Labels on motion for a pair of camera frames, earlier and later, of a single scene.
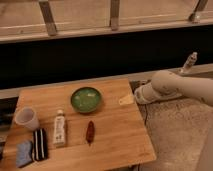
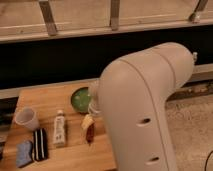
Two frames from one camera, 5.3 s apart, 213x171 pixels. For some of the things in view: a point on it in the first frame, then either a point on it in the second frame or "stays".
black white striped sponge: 40,145 stays
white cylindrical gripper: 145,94 → 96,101
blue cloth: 24,153 stays
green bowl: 86,99 stays
